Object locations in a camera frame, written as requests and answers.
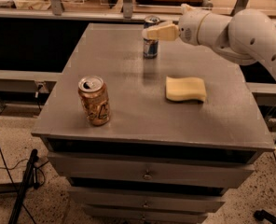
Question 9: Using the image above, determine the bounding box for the bottom grey drawer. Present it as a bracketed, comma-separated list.
[83, 205, 207, 224]

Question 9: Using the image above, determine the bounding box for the grey drawer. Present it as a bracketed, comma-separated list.
[68, 187, 225, 213]
[83, 205, 207, 224]
[48, 152, 254, 189]

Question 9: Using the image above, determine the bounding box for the black tripod foot right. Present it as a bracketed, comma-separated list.
[254, 210, 276, 224]

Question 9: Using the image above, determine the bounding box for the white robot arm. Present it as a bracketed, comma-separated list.
[142, 4, 276, 81]

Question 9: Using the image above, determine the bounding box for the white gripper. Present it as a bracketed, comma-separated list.
[142, 4, 210, 46]

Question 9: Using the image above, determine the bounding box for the middle grey drawer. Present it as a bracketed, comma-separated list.
[68, 187, 225, 213]

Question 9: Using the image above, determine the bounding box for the top grey drawer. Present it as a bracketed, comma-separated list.
[48, 152, 254, 189]

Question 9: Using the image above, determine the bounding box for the yellow sponge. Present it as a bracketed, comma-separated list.
[166, 77, 207, 102]

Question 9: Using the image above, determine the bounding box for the gold soda can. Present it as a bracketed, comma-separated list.
[78, 76, 110, 126]

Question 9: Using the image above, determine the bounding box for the black tripod leg left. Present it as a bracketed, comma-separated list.
[8, 149, 38, 224]

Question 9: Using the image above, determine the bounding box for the black floor cable left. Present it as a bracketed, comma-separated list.
[0, 120, 37, 224]

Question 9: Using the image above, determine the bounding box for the blue silver redbull can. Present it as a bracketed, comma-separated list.
[142, 15, 160, 59]

